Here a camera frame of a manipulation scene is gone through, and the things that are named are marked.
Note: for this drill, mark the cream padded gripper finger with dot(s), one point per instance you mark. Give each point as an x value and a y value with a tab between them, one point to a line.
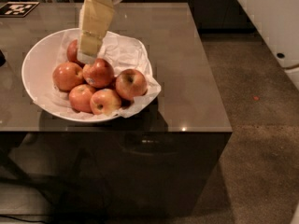
94	20

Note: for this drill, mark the red apple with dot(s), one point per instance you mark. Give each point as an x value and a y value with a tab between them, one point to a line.
99	74
66	76
80	97
72	52

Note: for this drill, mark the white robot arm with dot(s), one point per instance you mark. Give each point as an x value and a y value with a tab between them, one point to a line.
276	21

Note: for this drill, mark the red apple back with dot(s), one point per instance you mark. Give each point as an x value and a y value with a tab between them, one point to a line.
72	52

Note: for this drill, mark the yellow-red apple right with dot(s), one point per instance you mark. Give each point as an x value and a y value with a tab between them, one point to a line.
130	83

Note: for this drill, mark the yellow-red apple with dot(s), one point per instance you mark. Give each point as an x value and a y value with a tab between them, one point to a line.
105	101
130	83

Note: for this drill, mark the white ceramic bowl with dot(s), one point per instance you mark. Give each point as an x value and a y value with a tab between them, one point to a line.
37	75

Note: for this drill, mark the yellow-red apple front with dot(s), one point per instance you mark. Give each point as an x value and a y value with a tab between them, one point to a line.
105	101

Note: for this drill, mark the white paper liner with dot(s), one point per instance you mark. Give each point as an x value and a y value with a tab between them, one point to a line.
124	53

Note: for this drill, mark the black white marker tag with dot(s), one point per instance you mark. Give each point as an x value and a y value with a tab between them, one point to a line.
17	9

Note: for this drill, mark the dark object at left edge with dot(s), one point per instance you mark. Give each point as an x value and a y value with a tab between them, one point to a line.
2	58

